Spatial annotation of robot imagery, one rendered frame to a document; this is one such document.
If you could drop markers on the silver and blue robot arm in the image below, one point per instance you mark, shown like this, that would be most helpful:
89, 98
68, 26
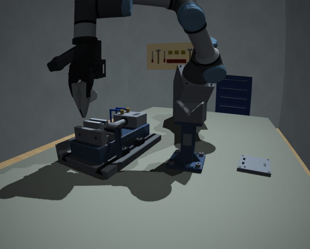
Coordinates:
205, 64

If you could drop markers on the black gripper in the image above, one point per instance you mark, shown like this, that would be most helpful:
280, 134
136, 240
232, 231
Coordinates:
86, 68

